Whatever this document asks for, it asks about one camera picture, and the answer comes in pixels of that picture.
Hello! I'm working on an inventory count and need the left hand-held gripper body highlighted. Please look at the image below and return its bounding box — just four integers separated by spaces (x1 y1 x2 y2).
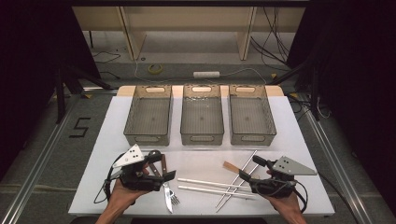
106 143 163 192

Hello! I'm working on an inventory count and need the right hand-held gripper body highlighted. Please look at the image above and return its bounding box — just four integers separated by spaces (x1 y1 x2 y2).
249 156 318 199

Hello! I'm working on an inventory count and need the wooden-handled fork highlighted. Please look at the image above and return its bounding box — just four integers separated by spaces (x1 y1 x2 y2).
160 154 181 206

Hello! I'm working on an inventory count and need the small wooden spoon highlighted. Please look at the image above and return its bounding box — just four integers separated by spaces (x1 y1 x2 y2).
222 161 262 180

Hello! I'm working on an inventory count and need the wooden-handled knife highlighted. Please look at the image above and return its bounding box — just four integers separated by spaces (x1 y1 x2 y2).
148 162 174 215

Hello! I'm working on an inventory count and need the grey translucent plastic bin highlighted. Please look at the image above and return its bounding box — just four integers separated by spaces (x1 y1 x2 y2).
228 84 277 147
123 84 174 147
180 84 225 147

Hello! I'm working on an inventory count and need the person's right hand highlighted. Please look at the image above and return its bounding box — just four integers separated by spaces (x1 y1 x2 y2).
263 189 303 217

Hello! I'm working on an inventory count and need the person's left hand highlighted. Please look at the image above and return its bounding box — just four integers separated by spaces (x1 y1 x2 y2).
108 179 153 207

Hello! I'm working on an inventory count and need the white table cover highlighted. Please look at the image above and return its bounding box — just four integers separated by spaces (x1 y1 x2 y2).
68 94 335 217

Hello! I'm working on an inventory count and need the black metal stand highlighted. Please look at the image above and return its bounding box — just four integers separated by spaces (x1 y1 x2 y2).
269 59 321 120
54 63 113 125

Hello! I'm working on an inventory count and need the yellow tape roll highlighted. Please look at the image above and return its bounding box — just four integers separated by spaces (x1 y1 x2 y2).
147 63 163 76

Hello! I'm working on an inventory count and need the white power strip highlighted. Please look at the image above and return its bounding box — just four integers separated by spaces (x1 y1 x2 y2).
192 71 221 79

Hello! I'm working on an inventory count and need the beige wooden desk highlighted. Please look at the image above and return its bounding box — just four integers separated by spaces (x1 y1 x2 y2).
72 6 306 62

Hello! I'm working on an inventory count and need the right hand-held gripper cable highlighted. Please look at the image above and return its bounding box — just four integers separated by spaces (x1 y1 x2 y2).
292 180 310 214

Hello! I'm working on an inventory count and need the hand-held gripper cable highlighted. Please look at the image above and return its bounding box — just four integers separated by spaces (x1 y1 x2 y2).
292 180 310 214
93 161 125 204

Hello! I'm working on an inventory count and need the left hand-held gripper cable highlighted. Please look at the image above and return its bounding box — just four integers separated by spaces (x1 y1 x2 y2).
93 161 125 204

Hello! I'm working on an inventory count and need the thick black floor cable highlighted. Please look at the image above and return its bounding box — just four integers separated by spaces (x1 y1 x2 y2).
317 172 359 224

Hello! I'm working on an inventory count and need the metal floor rail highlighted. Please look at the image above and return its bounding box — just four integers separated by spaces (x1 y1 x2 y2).
300 102 375 224
0 92 82 224

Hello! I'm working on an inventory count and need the white floor cable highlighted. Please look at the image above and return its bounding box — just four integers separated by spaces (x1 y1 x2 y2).
134 57 269 87

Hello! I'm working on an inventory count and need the thin black floor cable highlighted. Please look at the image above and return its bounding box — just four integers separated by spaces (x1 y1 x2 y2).
92 50 121 80

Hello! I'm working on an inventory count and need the black cable bundle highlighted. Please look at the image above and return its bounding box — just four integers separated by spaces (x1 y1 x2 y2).
250 7 292 68

